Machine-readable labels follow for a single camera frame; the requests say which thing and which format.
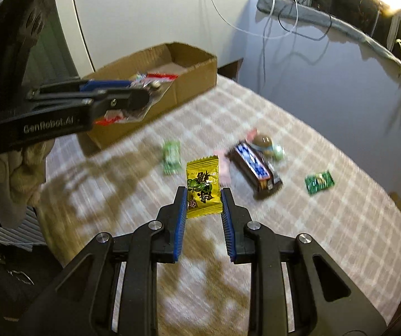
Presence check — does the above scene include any person's left forearm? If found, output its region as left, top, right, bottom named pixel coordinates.
left=0, top=140, right=53, bottom=230

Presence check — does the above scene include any checked tablecloth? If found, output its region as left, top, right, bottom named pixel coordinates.
left=38, top=73, right=401, bottom=336

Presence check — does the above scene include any clear red-edged date packet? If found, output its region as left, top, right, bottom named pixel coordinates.
left=95, top=72, right=180, bottom=127

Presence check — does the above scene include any grey striped cloth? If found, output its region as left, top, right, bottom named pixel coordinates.
left=0, top=206, right=47, bottom=246

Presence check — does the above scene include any light green candy packet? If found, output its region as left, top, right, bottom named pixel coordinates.
left=162, top=140, right=182, bottom=176

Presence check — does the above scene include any white cable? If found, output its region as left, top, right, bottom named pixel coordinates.
left=200, top=0, right=299, bottom=37

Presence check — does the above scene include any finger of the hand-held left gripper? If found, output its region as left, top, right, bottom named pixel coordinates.
left=32, top=87, right=153, bottom=120
left=27, top=78, right=138, bottom=101

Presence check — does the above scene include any dark green candy packet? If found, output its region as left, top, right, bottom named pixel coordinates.
left=304, top=169, right=336, bottom=195

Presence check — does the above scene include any brown cardboard box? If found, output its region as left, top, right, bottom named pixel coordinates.
left=78, top=42, right=218, bottom=149

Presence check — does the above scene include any yellow candy packet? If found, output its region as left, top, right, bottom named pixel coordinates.
left=186, top=156, right=222, bottom=218

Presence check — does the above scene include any brown and blue chocolate bar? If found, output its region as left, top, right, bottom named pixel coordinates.
left=227, top=142, right=283, bottom=200

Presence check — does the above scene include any black cable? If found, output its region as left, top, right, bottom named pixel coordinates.
left=277, top=0, right=333, bottom=41

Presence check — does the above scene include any white cabinet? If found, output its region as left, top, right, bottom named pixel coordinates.
left=29, top=0, right=253, bottom=78

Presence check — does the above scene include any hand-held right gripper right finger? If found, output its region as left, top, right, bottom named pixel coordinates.
left=220, top=188, right=390, bottom=336

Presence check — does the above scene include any pink candy wrapper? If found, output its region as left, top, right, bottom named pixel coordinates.
left=215, top=149, right=234, bottom=187

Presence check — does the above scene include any round turtle candy packet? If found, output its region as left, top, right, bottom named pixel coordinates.
left=250, top=134, right=287, bottom=162

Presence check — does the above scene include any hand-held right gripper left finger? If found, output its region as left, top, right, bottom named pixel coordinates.
left=3, top=185, right=189, bottom=336

